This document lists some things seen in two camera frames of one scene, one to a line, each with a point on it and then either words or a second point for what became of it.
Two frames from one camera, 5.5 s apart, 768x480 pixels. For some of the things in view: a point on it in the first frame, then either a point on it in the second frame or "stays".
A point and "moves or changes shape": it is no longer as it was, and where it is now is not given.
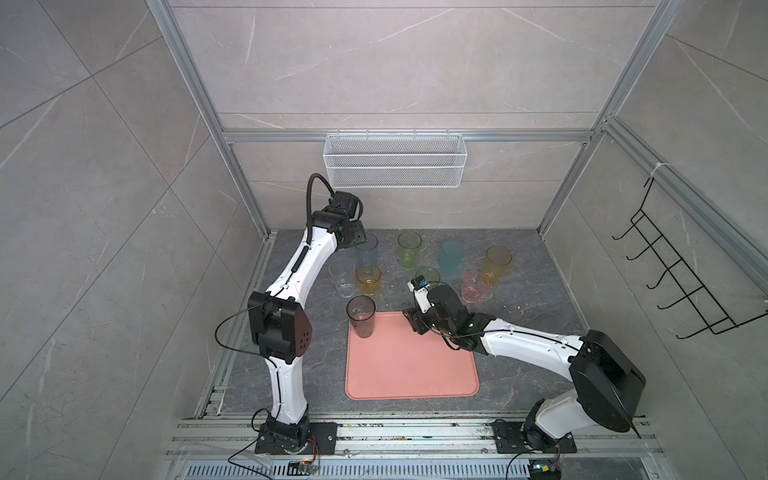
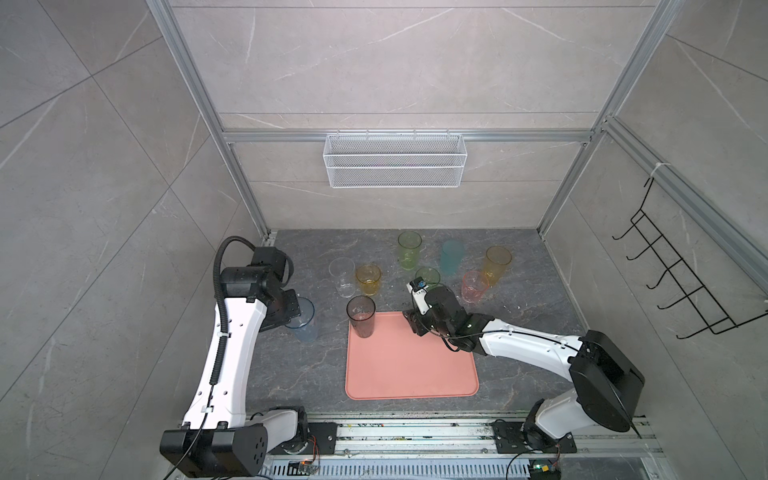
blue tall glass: (368, 250) moves or changes shape
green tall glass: (409, 244) stays
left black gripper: (358, 231) → (292, 309)
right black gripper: (414, 318) stays
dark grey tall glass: (361, 311) stays
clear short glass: (342, 270) stays
